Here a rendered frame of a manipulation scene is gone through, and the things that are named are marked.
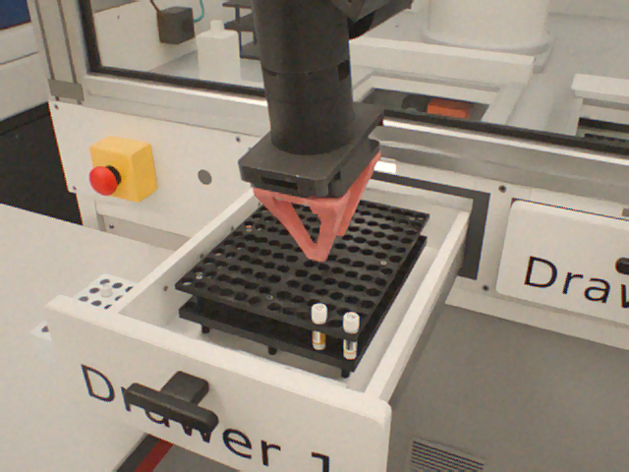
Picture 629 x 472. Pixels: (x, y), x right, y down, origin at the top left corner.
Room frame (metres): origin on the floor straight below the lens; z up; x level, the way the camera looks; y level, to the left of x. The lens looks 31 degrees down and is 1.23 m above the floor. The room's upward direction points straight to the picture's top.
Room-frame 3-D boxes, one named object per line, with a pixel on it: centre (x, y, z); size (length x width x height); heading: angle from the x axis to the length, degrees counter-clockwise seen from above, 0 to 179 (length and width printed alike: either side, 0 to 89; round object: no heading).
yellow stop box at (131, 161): (0.75, 0.26, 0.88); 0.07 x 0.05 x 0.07; 66
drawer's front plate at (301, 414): (0.34, 0.09, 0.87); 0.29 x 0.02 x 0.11; 66
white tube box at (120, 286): (0.55, 0.25, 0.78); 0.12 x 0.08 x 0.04; 157
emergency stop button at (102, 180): (0.72, 0.28, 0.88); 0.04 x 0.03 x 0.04; 66
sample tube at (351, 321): (0.40, -0.03, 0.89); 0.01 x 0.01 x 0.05
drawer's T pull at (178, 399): (0.31, 0.10, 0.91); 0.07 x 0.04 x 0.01; 66
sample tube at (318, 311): (0.41, 0.00, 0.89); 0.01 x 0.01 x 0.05
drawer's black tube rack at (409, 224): (0.52, 0.01, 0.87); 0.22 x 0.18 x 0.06; 156
